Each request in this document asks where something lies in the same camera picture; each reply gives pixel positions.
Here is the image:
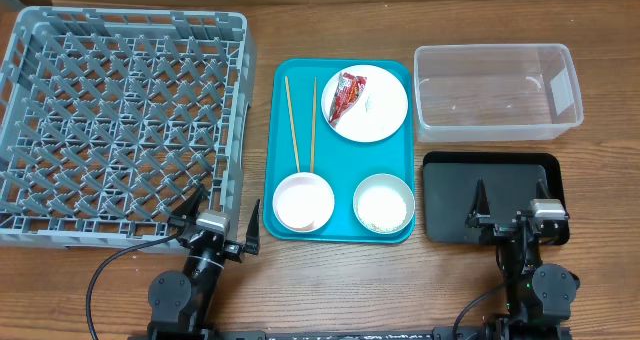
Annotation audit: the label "white napkin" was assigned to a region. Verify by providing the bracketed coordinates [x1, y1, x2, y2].
[365, 93, 374, 113]

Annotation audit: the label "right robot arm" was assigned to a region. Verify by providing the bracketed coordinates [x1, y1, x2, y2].
[451, 180, 580, 339]

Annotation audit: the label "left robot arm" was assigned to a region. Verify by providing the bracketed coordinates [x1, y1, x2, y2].
[146, 186, 260, 339]

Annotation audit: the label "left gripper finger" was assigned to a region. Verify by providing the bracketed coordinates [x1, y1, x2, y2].
[170, 184, 205, 220]
[244, 199, 260, 255]

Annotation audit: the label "wooden chopstick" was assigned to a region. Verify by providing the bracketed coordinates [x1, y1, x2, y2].
[310, 77, 317, 173]
[284, 76, 300, 172]

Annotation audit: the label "red snack wrapper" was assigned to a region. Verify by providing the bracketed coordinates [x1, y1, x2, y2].
[329, 72, 367, 127]

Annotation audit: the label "white rice grains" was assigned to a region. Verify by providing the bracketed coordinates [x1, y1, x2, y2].
[357, 187, 407, 233]

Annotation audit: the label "grey metal bowl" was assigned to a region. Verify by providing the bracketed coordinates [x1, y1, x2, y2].
[353, 173, 415, 235]

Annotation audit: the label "black rectangular tray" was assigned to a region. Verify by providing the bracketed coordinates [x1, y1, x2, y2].
[422, 151, 565, 245]

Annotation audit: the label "large white round plate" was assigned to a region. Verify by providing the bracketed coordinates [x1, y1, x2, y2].
[321, 65, 409, 143]

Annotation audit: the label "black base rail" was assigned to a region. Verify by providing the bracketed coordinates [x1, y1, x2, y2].
[127, 326, 574, 340]

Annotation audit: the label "teal serving tray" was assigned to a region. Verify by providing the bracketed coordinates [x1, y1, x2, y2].
[263, 58, 416, 244]

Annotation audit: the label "grey plastic dish rack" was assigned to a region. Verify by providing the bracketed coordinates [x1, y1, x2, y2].
[1, 7, 256, 253]

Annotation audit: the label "clear plastic bin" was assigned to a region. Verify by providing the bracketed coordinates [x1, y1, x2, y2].
[414, 43, 584, 143]

